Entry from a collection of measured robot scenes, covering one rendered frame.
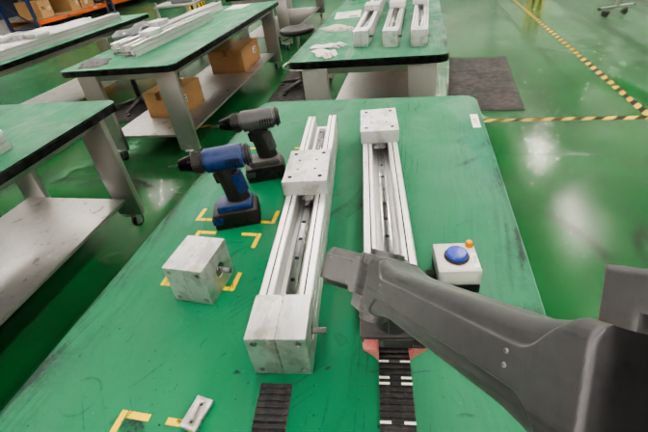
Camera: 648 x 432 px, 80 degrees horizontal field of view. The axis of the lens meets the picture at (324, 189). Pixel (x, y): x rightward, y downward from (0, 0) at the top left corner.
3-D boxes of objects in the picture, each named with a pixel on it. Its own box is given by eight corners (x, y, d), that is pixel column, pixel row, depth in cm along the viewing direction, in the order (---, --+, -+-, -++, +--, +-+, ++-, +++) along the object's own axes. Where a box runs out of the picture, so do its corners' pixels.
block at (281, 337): (327, 374, 65) (320, 339, 60) (256, 373, 67) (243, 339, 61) (331, 328, 72) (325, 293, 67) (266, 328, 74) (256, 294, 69)
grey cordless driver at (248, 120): (290, 177, 119) (278, 110, 107) (226, 189, 118) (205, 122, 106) (288, 165, 126) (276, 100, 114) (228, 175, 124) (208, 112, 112)
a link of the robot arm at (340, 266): (381, 326, 46) (396, 253, 47) (296, 298, 51) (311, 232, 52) (401, 316, 56) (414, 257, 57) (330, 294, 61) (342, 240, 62)
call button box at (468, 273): (479, 292, 75) (483, 269, 72) (428, 293, 77) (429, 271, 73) (470, 263, 82) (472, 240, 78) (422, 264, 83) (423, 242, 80)
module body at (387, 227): (421, 328, 70) (422, 296, 66) (365, 328, 72) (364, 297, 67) (392, 133, 136) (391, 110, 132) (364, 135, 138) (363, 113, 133)
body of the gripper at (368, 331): (361, 309, 64) (358, 278, 60) (423, 309, 63) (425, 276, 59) (361, 344, 59) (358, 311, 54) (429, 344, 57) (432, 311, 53)
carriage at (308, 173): (329, 202, 96) (326, 179, 92) (285, 204, 97) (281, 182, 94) (333, 169, 109) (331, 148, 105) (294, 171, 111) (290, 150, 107)
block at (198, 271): (224, 307, 80) (211, 274, 74) (176, 299, 83) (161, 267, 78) (244, 271, 88) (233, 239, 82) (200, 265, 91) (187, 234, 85)
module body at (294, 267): (317, 328, 73) (311, 298, 68) (266, 328, 74) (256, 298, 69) (338, 137, 139) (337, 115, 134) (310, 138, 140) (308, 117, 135)
